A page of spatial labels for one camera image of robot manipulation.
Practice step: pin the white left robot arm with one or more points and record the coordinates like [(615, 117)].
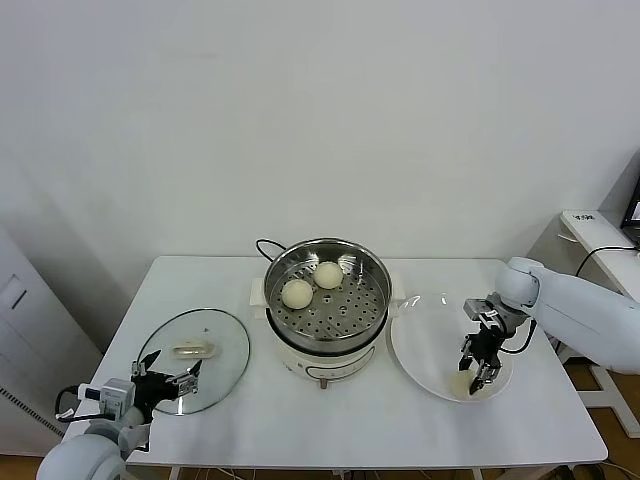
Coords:
[(80, 455)]

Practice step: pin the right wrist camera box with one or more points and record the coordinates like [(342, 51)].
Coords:
[(480, 310)]

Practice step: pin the small printed desk label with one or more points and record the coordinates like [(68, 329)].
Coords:
[(584, 217)]

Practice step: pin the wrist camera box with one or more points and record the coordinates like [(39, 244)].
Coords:
[(480, 310), (112, 396)]

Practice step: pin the round white plate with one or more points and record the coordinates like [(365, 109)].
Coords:
[(425, 350)]

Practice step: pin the white steamed baozi bun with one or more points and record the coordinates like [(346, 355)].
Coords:
[(297, 293), (328, 275), (457, 386)]

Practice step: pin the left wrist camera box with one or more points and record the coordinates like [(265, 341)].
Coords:
[(112, 396)]

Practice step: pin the white cabinet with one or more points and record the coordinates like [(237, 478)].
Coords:
[(30, 325)]

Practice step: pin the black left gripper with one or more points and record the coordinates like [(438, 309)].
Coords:
[(152, 390)]

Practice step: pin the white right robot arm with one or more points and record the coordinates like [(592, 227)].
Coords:
[(580, 310)]

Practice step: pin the round glass pot lid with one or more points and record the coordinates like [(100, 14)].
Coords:
[(220, 372)]

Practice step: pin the black laptop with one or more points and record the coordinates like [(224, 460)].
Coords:
[(634, 220)]

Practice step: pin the perforated steel steamer basket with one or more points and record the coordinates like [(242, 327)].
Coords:
[(367, 300)]

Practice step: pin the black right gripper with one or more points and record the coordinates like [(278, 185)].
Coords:
[(485, 347)]

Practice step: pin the cream electric cooker base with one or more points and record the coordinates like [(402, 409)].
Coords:
[(325, 360)]

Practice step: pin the white side desk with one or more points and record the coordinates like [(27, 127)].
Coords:
[(605, 235)]

